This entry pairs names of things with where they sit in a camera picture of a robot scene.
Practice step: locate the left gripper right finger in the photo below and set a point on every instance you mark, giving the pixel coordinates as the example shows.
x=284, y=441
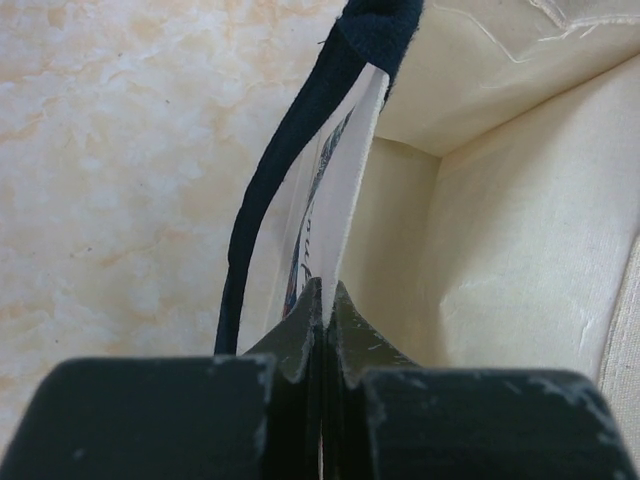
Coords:
x=385, y=417

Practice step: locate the beige canvas tote bag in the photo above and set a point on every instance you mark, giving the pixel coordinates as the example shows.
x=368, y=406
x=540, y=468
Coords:
x=469, y=170

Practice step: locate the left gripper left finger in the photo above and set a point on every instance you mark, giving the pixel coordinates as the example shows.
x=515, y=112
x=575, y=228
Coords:
x=252, y=416

